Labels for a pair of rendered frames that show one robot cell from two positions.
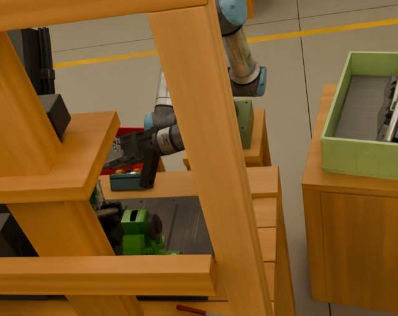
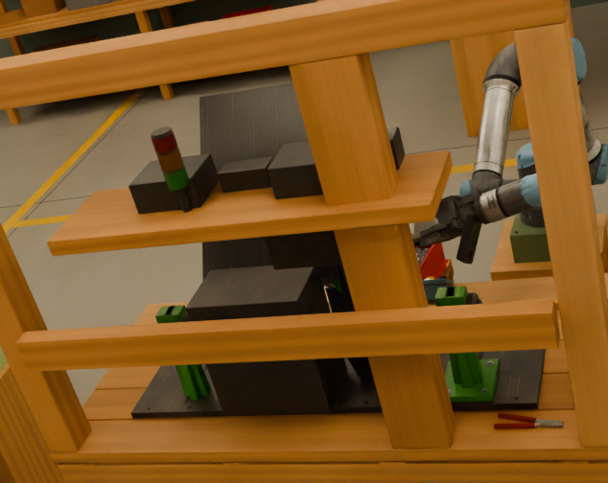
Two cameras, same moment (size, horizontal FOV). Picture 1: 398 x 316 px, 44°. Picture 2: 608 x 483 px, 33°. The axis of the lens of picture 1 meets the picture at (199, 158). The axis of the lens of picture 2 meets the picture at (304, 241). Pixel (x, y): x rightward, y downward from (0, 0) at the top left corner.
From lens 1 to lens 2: 114 cm
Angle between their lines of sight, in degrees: 14
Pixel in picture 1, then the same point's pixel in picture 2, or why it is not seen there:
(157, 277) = (494, 322)
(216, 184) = (565, 204)
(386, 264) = not seen: outside the picture
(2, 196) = (343, 219)
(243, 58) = not seen: hidden behind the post
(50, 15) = (429, 34)
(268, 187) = not seen: outside the picture
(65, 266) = (387, 316)
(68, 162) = (409, 189)
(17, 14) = (400, 34)
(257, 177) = not seen: hidden behind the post
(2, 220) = (296, 291)
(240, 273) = (585, 326)
